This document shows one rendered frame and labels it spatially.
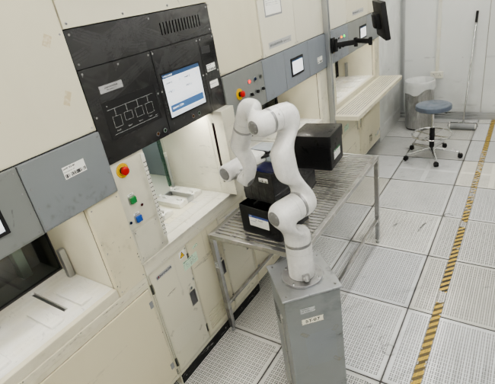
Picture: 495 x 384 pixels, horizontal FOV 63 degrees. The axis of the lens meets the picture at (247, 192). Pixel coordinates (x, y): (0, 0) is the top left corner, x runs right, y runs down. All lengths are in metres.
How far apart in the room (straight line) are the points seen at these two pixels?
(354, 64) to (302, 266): 3.57
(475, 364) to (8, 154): 2.44
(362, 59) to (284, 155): 3.52
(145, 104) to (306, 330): 1.28
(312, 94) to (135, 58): 2.03
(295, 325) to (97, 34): 1.50
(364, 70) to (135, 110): 3.55
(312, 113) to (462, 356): 2.19
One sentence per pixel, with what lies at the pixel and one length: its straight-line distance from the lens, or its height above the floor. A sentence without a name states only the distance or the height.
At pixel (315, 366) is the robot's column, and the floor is 0.31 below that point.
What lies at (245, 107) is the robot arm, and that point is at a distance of 1.66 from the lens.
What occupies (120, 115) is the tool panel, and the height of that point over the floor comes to 1.58.
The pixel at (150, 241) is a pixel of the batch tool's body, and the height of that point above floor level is 0.95.
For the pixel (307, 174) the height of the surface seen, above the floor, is 0.86.
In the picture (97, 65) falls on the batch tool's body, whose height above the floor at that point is 1.80.
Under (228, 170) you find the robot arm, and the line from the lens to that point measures 1.89.
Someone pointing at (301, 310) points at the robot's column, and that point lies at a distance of 1.88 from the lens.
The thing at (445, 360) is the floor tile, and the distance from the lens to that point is 2.64.
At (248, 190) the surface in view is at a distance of 2.19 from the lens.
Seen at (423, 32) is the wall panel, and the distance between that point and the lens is 6.01.
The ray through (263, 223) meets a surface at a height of 0.85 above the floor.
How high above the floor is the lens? 1.97
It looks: 26 degrees down
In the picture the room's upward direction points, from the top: 10 degrees counter-clockwise
